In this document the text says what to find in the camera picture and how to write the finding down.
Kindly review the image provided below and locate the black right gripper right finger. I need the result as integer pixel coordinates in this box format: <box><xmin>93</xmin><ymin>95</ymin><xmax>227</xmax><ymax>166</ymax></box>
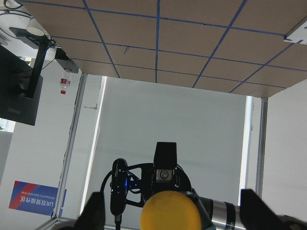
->
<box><xmin>239</xmin><ymin>189</ymin><xmax>288</xmax><ymax>230</ymax></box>

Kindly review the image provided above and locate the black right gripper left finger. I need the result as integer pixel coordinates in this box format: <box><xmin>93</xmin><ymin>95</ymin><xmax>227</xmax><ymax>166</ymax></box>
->
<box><xmin>74</xmin><ymin>192</ymin><xmax>106</xmax><ymax>230</ymax></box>

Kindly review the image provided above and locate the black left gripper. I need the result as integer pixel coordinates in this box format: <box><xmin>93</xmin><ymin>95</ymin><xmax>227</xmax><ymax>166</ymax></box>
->
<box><xmin>125</xmin><ymin>142</ymin><xmax>213</xmax><ymax>230</ymax></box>

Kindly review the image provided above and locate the yellow push button switch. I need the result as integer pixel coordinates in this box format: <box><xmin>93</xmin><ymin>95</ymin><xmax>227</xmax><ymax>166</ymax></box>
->
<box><xmin>140</xmin><ymin>191</ymin><xmax>201</xmax><ymax>230</ymax></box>

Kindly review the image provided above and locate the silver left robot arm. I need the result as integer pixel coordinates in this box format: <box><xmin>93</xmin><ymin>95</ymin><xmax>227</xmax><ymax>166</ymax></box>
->
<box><xmin>124</xmin><ymin>142</ymin><xmax>244</xmax><ymax>230</ymax></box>

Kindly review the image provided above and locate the black monitor with stand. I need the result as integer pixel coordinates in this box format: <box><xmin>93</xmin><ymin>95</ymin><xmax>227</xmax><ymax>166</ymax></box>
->
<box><xmin>0</xmin><ymin>27</ymin><xmax>55</xmax><ymax>126</ymax></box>

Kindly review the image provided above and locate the red white plastic bottle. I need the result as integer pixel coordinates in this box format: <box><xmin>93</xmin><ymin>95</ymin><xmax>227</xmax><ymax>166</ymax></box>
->
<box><xmin>59</xmin><ymin>69</ymin><xmax>71</xmax><ymax>95</ymax></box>

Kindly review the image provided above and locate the white paper cup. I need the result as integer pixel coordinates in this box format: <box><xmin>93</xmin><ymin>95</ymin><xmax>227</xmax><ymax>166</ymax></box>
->
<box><xmin>26</xmin><ymin>26</ymin><xmax>45</xmax><ymax>36</ymax></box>

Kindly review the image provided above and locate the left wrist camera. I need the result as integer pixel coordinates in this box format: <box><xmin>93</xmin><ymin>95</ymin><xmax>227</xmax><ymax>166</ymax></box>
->
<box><xmin>110</xmin><ymin>158</ymin><xmax>128</xmax><ymax>216</ymax></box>

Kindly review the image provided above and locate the blue red wall sign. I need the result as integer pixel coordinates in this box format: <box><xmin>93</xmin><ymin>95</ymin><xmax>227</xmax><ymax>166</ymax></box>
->
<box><xmin>9</xmin><ymin>181</ymin><xmax>58</xmax><ymax>216</ymax></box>

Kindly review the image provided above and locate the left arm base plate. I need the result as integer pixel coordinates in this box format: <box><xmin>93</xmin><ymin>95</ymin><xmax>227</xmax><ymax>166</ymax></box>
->
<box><xmin>284</xmin><ymin>18</ymin><xmax>307</xmax><ymax>45</ymax></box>

